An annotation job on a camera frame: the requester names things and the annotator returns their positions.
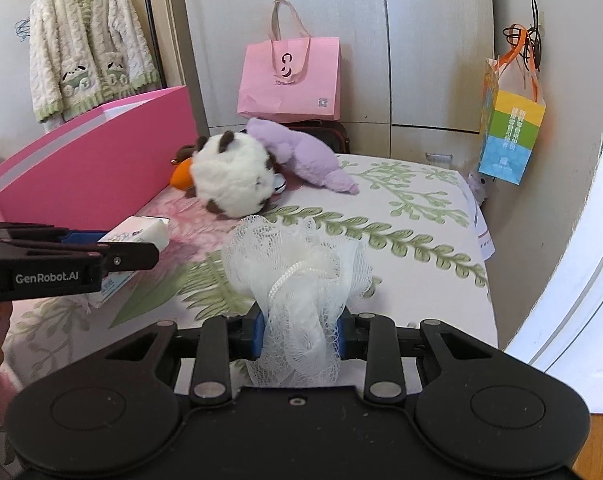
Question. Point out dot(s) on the colourful paper gift bag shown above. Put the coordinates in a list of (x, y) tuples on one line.
[(511, 118)]

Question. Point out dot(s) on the white mesh bath pouf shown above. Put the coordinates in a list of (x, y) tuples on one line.
[(302, 279)]

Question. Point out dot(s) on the orange plush ball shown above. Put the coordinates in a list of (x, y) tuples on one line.
[(181, 179)]

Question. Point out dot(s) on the cream green knit cardigan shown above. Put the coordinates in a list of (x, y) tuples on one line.
[(85, 53)]

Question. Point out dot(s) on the pink storage box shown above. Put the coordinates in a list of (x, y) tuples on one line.
[(100, 168)]

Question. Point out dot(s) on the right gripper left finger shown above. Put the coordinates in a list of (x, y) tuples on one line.
[(216, 344)]

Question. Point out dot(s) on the purple plush toy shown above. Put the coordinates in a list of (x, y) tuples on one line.
[(307, 157)]

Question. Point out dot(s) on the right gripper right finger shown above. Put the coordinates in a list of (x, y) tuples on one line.
[(372, 338)]

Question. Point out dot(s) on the grey wardrobe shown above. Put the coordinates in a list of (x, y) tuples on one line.
[(411, 70)]

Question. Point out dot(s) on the floral bed sheet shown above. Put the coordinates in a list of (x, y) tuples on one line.
[(416, 224)]

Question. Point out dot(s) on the pink paper shopping bag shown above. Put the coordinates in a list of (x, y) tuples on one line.
[(293, 79)]

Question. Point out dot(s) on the white brown plush toy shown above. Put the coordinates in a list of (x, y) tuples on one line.
[(234, 175)]

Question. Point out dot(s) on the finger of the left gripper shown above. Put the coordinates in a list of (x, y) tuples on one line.
[(116, 256)]

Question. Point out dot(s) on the white tissue pack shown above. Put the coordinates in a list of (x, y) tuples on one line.
[(153, 230)]

